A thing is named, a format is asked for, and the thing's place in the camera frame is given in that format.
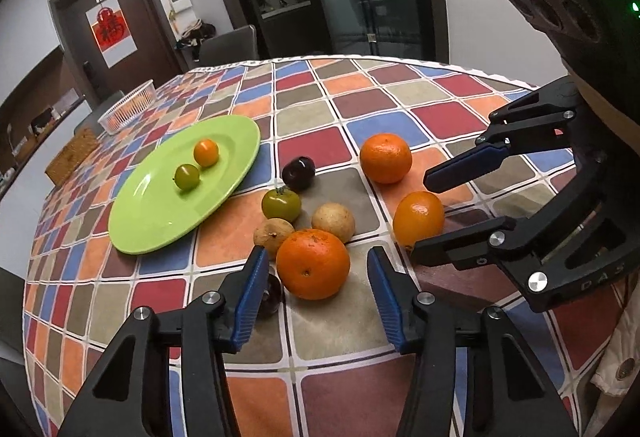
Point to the dark chair right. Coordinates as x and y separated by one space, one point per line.
235 46

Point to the white plastic fruit basket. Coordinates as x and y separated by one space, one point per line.
128 108

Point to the dark wooden door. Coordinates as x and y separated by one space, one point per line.
156 58

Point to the green tomato front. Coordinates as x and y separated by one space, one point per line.
187 177

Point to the dark plum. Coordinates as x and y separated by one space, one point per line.
298 174
271 298

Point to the dark chair far end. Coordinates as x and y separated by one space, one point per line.
92 120

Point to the white wall intercom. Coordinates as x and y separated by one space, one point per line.
178 6

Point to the red fu poster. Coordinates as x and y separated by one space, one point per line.
111 32

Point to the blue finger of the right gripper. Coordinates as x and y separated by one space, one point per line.
461 247
536 122

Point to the large orange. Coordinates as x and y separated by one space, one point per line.
313 264
385 158

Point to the bags on far chair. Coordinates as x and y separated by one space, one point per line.
194 36

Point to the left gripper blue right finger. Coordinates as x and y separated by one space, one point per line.
508 393

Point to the small orange mandarin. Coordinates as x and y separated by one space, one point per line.
206 153
419 215

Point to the brown round fruit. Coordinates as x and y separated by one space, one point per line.
271 234
336 219

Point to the green plate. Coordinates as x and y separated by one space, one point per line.
150 211

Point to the dark plum back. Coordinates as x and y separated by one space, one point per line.
298 174

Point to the small orange mandarin back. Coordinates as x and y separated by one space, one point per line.
206 153

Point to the woven wicker box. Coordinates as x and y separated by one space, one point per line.
76 151

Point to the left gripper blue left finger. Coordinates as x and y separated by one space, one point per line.
127 390

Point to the green tomato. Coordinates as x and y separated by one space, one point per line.
187 177
281 203

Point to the small orange mandarin front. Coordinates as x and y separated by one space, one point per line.
419 215

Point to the green tomato back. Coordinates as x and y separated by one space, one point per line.
281 203

